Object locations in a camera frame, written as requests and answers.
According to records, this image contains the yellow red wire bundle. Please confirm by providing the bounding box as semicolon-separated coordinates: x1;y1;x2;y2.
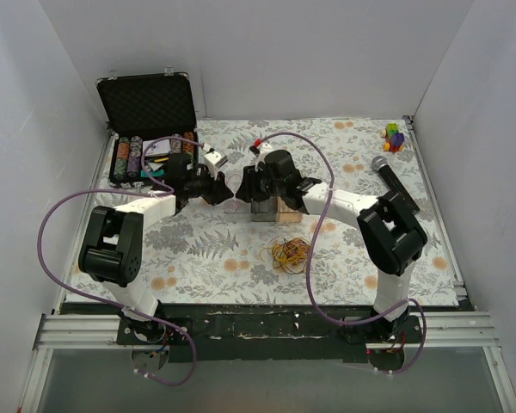
257;235;316;276

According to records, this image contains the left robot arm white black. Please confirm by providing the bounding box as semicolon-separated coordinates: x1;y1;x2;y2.
78;150;233;344

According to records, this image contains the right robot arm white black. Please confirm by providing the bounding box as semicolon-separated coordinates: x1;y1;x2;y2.
236;144;427;342

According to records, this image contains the clear plastic box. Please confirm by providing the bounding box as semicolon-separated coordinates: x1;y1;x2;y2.
223;173;251;214

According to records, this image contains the smoky grey plastic box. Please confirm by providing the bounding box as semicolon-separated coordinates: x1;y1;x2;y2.
250;197;279;223

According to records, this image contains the white playing card deck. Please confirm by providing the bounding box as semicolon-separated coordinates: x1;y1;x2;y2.
143;139;170;157

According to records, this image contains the amber plastic box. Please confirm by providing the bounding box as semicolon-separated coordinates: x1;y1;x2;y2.
276;197;303;224

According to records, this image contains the black poker chip case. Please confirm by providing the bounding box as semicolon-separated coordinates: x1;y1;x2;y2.
96;72;199;188

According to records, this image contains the black handheld microphone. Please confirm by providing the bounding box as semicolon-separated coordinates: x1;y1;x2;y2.
372;156;420;215

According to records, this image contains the colourful toy block train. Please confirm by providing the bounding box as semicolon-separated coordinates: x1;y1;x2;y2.
381;123;405;153

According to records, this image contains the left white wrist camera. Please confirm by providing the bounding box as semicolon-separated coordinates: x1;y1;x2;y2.
204;148;228;180

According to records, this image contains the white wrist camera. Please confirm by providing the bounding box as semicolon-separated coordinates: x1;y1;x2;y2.
249;139;275;170
204;148;228;180

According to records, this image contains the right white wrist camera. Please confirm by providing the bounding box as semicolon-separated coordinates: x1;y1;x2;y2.
249;139;275;170

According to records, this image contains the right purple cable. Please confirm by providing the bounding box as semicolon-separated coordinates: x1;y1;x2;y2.
257;131;427;378

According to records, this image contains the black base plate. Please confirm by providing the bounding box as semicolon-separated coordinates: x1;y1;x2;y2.
115;303;427;365

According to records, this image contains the aluminium frame rail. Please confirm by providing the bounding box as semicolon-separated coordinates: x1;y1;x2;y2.
20;311;516;412

